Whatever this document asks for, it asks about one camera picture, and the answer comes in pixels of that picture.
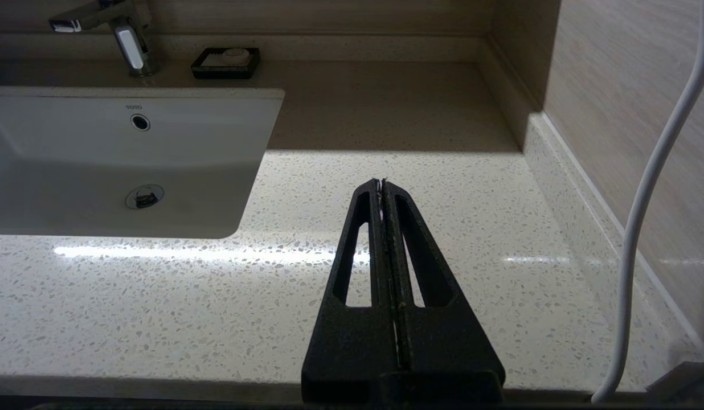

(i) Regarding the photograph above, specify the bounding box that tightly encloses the white cable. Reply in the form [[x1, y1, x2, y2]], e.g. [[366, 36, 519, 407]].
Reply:
[[592, 0, 704, 406]]

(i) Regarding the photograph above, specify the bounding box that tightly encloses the white ceramic sink basin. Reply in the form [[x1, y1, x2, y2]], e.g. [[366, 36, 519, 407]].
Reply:
[[0, 87, 286, 240]]

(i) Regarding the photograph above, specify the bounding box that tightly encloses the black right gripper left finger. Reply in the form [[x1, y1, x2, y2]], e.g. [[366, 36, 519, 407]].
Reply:
[[302, 178, 400, 395]]

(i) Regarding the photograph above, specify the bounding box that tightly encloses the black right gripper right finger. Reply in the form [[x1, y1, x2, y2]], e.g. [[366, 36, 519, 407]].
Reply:
[[382, 179, 506, 395]]

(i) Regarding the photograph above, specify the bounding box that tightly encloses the chrome sink drain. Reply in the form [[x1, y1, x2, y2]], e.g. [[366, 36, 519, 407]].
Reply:
[[125, 184, 165, 210]]

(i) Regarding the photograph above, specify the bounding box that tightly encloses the chrome faucet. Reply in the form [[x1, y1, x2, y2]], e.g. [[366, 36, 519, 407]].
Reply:
[[48, 0, 159, 78]]

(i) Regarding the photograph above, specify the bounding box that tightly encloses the black soap dish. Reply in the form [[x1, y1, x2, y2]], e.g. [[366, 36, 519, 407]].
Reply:
[[191, 47, 260, 79]]

